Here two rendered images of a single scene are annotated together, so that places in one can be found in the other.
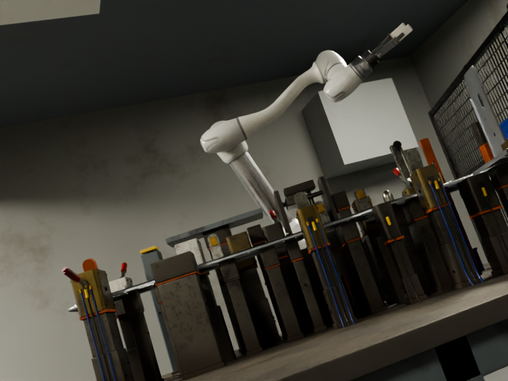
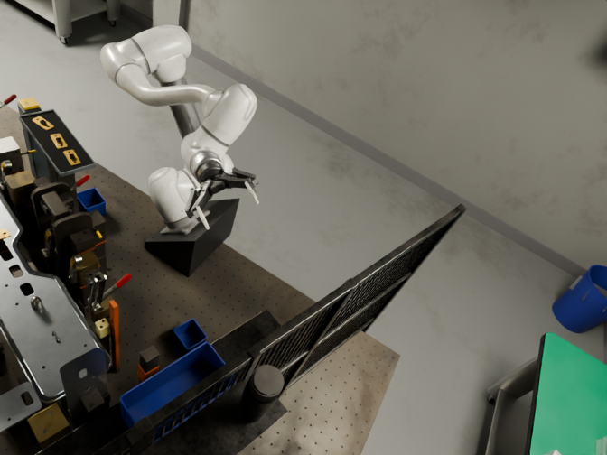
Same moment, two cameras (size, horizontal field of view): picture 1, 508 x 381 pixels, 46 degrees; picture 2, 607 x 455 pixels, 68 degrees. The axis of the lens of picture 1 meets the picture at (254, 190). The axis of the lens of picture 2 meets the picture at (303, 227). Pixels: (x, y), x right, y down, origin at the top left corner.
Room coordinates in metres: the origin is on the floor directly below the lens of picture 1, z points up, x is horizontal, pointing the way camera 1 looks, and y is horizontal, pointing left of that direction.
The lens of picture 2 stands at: (1.75, -1.33, 2.53)
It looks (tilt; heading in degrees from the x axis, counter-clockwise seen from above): 46 degrees down; 32
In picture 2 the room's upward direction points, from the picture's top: 24 degrees clockwise
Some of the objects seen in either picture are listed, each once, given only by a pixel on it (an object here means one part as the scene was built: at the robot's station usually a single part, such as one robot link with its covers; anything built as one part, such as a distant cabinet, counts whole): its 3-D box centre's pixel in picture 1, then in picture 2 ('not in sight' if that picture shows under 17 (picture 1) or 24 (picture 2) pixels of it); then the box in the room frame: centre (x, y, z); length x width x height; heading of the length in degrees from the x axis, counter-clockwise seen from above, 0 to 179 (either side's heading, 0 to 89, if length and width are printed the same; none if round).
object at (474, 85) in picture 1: (486, 117); (86, 380); (1.91, -0.79, 1.17); 0.12 x 0.01 x 0.34; 2
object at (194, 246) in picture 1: (205, 301); (14, 181); (2.07, 0.28, 0.90); 0.13 x 0.08 x 0.41; 2
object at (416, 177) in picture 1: (446, 226); not in sight; (1.69, -0.48, 0.87); 0.12 x 0.07 x 0.35; 2
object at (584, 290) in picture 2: not in sight; (592, 302); (5.26, -1.86, 0.25); 0.43 x 0.41 x 0.50; 21
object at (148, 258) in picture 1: (166, 311); (36, 145); (2.22, 0.44, 0.92); 0.08 x 0.08 x 0.44; 2
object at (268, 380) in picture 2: not in sight; (259, 394); (2.15, -1.16, 1.52); 0.07 x 0.07 x 0.18
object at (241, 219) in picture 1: (215, 227); (57, 141); (2.23, 0.18, 1.16); 0.37 x 0.14 x 0.02; 92
